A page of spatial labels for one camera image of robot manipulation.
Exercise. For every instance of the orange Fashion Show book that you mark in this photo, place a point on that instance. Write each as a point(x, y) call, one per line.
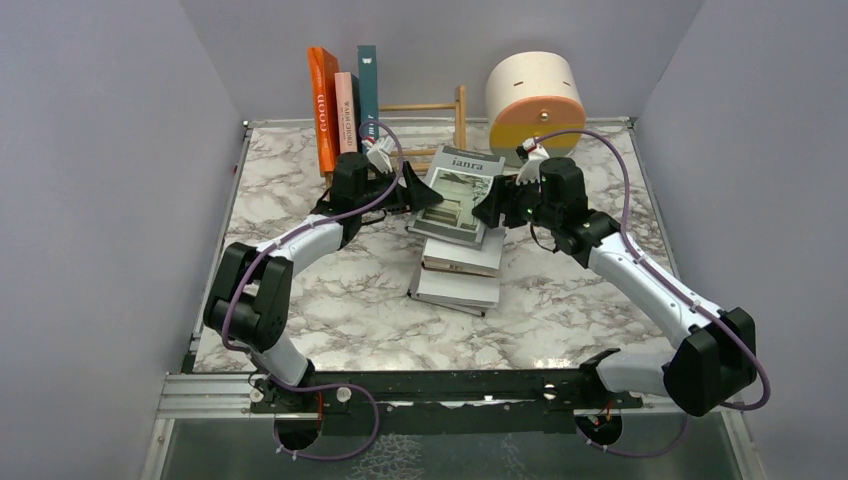
point(323, 67)

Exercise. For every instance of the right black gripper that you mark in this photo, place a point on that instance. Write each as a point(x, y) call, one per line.
point(503, 196)

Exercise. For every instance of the wooden book rack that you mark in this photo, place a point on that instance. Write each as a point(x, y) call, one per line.
point(446, 120)

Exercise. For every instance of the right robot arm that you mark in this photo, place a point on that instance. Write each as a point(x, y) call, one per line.
point(714, 349)

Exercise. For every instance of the bottom grey white book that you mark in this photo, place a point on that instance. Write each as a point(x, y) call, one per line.
point(471, 294)

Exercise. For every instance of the teal Humor book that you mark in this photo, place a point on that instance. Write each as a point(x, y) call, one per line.
point(368, 89)

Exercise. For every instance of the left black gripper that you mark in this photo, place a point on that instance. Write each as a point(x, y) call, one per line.
point(419, 195)

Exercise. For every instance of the grey book with plant cover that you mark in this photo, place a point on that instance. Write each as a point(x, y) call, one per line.
point(463, 178)

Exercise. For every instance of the white rose Designer Fate book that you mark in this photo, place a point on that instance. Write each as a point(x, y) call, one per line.
point(346, 90)

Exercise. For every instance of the round cream drawer cabinet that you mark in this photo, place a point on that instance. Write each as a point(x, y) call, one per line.
point(530, 94)

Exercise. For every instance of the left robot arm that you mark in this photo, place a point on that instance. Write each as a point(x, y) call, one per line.
point(248, 304)

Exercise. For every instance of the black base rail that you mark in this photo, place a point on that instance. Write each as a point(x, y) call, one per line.
point(350, 403)

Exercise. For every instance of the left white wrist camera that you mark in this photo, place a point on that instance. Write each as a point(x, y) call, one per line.
point(378, 151)

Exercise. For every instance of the white book with brown stripes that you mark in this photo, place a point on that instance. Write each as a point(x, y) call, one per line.
point(448, 257)

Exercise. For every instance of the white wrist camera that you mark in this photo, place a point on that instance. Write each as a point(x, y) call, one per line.
point(378, 151)
point(532, 154)

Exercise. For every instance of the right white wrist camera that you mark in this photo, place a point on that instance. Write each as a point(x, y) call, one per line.
point(532, 154)

